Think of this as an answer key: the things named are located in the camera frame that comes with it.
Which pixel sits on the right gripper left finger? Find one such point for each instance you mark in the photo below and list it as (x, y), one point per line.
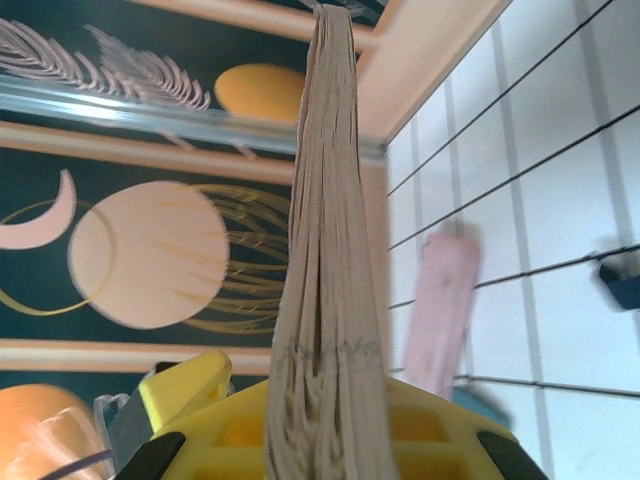
(200, 415)

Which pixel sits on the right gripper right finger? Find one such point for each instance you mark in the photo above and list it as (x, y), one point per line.
(440, 425)

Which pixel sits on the pink pencil case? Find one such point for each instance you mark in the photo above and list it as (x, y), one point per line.
(442, 315)

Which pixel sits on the navy book with yellow label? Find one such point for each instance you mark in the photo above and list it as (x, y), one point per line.
(330, 250)

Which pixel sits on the navy blue backpack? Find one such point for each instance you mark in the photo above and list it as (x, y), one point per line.
(625, 285)

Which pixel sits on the aluminium corner post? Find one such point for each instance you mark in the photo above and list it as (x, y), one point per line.
(150, 117)

